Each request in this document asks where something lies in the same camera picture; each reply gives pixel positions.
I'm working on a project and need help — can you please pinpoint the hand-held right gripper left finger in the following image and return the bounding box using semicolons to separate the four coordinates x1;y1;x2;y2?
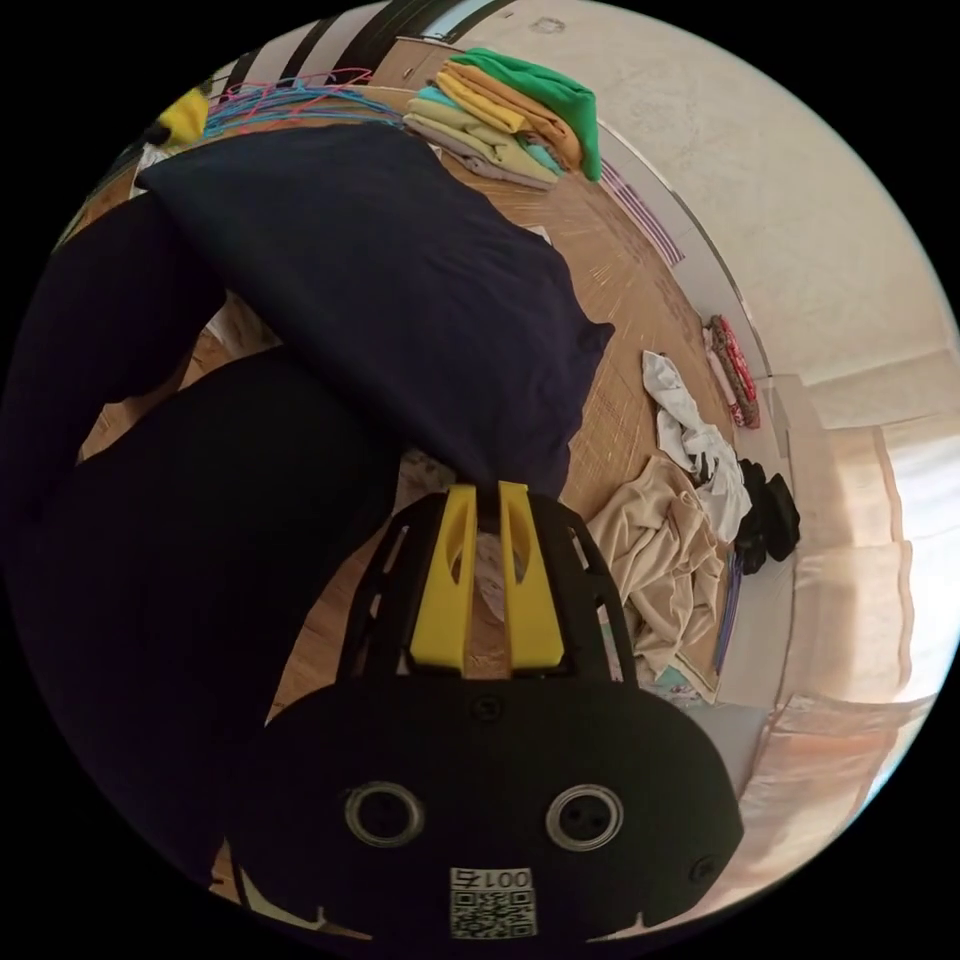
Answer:
410;484;479;670

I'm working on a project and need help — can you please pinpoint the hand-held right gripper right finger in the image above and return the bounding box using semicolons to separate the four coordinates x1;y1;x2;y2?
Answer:
498;482;567;673

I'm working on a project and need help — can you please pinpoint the black short sleeve shirt with print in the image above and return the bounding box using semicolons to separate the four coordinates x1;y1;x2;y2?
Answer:
134;123;616;502

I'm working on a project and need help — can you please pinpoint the heap of colourful clothes hangers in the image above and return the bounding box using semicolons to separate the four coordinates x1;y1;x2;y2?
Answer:
202;67;410;136

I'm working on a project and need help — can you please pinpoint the pile of unfolded clothes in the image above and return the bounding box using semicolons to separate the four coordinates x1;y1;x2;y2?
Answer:
588;348;804;706

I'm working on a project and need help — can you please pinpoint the wooden cupboard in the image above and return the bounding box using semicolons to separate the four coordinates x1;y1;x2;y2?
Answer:
374;33;481;85

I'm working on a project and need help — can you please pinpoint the person's body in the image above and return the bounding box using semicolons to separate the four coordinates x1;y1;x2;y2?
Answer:
0;193;421;901

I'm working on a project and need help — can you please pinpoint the red patterned cushion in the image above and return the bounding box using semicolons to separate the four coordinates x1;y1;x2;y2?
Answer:
704;313;763;430

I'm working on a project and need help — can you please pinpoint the pale sheer curtain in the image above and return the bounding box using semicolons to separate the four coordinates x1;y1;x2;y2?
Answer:
712;419;955;909

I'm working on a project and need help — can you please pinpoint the pile of folded colourful clothes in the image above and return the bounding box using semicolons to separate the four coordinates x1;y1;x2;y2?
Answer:
403;47;605;190

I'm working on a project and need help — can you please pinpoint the bed with woven mat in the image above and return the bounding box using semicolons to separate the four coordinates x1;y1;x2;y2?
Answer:
67;74;796;706

